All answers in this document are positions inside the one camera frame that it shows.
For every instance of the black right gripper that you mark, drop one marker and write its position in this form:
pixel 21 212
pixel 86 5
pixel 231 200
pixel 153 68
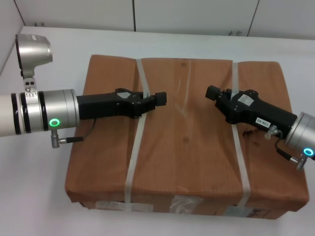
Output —
pixel 256 110

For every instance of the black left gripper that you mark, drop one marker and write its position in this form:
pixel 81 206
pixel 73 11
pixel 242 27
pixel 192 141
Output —
pixel 103 105

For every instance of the brown cardboard box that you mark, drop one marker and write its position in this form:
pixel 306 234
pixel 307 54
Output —
pixel 187 152

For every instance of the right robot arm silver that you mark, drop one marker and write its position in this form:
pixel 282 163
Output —
pixel 304 137

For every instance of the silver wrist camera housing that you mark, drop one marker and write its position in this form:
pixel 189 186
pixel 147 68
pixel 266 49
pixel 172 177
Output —
pixel 33 51

